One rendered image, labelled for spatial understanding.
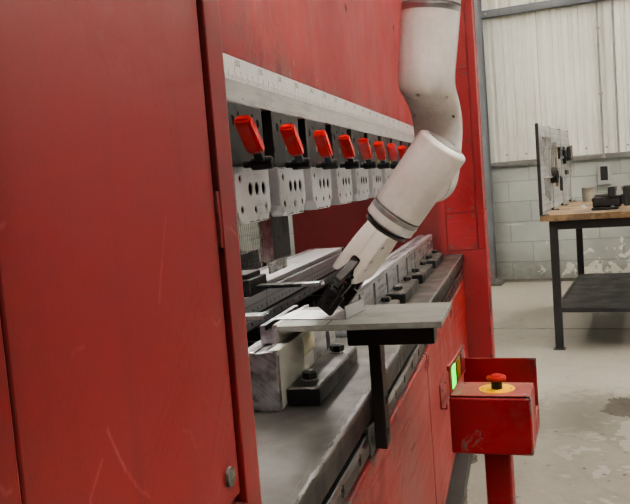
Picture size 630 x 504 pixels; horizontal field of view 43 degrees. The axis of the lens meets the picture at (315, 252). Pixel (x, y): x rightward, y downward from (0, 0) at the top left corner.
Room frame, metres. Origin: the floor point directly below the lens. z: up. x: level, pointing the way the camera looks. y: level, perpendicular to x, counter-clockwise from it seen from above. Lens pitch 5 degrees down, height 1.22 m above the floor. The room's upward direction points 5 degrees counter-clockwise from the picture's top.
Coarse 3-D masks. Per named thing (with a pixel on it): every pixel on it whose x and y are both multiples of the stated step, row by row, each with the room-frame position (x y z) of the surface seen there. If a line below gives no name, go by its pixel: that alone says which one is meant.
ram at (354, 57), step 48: (240, 0) 1.14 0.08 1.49; (288, 0) 1.39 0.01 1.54; (336, 0) 1.77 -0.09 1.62; (384, 0) 2.44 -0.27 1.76; (240, 48) 1.13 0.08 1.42; (288, 48) 1.37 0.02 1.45; (336, 48) 1.74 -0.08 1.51; (384, 48) 2.38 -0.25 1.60; (240, 96) 1.11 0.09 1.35; (336, 96) 1.71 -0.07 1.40; (384, 96) 2.32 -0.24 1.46
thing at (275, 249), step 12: (264, 228) 1.30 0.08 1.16; (276, 228) 1.32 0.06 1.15; (288, 228) 1.39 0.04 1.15; (264, 240) 1.30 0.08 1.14; (276, 240) 1.31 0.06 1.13; (288, 240) 1.38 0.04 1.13; (264, 252) 1.30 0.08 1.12; (276, 252) 1.31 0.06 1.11; (288, 252) 1.38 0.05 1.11; (276, 264) 1.33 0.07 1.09
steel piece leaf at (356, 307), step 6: (360, 300) 1.32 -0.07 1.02; (348, 306) 1.27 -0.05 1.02; (354, 306) 1.30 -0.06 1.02; (360, 306) 1.32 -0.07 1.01; (306, 312) 1.36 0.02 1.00; (312, 312) 1.35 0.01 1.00; (318, 312) 1.35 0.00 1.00; (324, 312) 1.34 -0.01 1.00; (336, 312) 1.33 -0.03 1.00; (342, 312) 1.33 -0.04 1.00; (348, 312) 1.27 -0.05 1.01; (354, 312) 1.30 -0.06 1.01; (360, 312) 1.32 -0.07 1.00; (294, 318) 1.30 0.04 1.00; (300, 318) 1.30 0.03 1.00; (306, 318) 1.29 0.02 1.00; (312, 318) 1.29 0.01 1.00; (318, 318) 1.29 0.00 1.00; (324, 318) 1.28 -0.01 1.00; (330, 318) 1.28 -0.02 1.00; (336, 318) 1.27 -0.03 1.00; (342, 318) 1.27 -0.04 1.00; (348, 318) 1.27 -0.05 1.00
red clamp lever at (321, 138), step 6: (318, 132) 1.40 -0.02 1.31; (324, 132) 1.40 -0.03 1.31; (318, 138) 1.41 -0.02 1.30; (324, 138) 1.41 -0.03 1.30; (318, 144) 1.42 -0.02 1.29; (324, 144) 1.42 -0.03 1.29; (330, 144) 1.43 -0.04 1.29; (318, 150) 1.43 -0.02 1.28; (324, 150) 1.43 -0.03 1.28; (330, 150) 1.43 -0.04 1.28; (324, 156) 1.44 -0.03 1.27; (330, 156) 1.44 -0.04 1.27; (324, 162) 1.46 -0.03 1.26; (330, 162) 1.46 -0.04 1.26; (336, 162) 1.46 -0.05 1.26; (324, 168) 1.47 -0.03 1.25; (330, 168) 1.47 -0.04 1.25; (336, 168) 1.46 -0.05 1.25
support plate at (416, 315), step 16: (400, 304) 1.37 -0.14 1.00; (416, 304) 1.36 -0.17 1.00; (432, 304) 1.35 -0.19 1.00; (448, 304) 1.33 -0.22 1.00; (288, 320) 1.30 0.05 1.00; (304, 320) 1.29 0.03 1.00; (320, 320) 1.28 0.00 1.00; (336, 320) 1.26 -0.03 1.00; (352, 320) 1.25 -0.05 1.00; (368, 320) 1.24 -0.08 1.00; (384, 320) 1.23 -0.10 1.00; (400, 320) 1.22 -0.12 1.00; (416, 320) 1.21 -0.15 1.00; (432, 320) 1.20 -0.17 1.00
